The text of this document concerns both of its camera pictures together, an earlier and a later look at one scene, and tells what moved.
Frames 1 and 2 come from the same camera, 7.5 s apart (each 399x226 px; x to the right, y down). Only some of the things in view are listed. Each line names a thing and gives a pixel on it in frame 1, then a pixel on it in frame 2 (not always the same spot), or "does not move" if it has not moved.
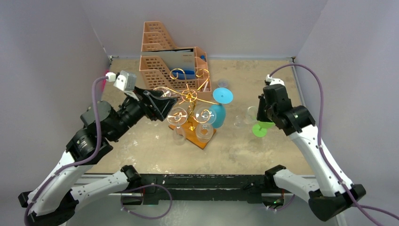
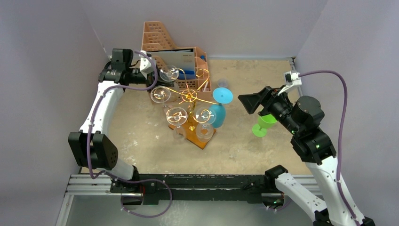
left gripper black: (159, 107) -> (160, 82)
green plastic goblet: (260, 130) does not move
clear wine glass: (167, 92) does not move
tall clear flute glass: (178, 116) does not move
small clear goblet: (249, 117) -> (169, 73)
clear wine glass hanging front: (204, 117) does not move
